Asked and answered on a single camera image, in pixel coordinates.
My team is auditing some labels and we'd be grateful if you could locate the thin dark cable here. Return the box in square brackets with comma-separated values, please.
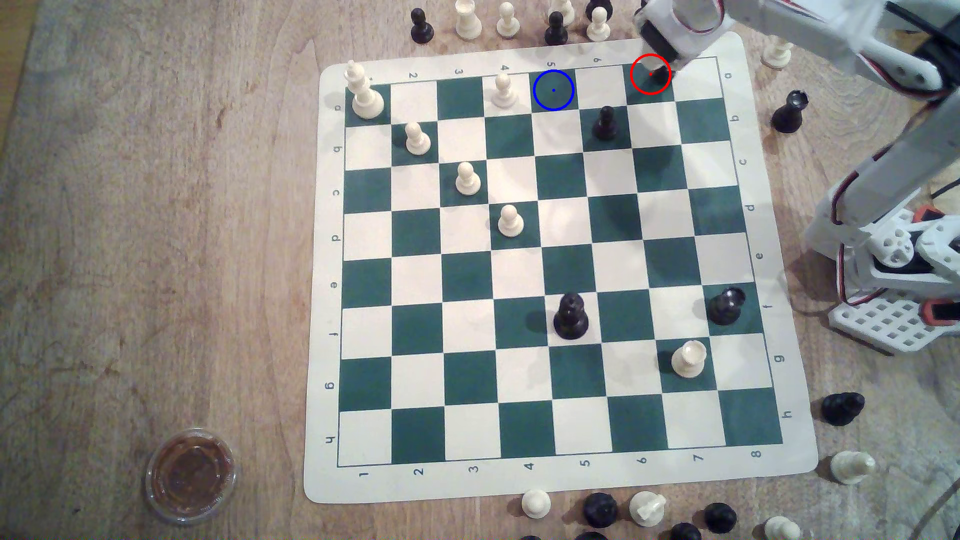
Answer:
[909, 489, 960, 540]

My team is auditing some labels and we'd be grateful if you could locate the black queen chess piece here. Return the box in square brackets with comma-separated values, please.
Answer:
[552, 292, 590, 341]

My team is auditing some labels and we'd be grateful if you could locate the black knight chess piece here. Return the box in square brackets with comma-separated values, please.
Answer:
[820, 392, 866, 427]

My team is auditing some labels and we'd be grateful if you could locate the white bishop chess piece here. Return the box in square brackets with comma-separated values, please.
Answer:
[455, 0, 483, 42]

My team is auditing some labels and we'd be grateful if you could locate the white perforated base plate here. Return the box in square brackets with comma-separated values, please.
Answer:
[828, 291, 960, 355]

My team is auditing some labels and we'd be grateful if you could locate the white king chess piece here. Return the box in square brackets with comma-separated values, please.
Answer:
[342, 61, 386, 121]

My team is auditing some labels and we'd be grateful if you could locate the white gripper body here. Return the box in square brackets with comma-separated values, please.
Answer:
[637, 0, 737, 54]

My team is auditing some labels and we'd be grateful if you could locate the red and black wire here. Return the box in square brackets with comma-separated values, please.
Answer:
[828, 148, 895, 228]
[837, 246, 901, 307]

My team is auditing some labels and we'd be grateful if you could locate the white knight chess piece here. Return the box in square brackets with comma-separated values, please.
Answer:
[830, 450, 876, 486]

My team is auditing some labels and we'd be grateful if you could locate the black rook chess piece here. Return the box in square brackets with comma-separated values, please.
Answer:
[708, 287, 747, 327]

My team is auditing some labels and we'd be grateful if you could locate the small glass cup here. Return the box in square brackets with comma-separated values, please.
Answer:
[144, 427, 240, 524]

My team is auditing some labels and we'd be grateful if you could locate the black cable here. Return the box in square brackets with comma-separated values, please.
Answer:
[883, 0, 960, 100]

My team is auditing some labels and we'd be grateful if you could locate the green and white chess mat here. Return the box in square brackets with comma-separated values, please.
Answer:
[303, 30, 820, 505]

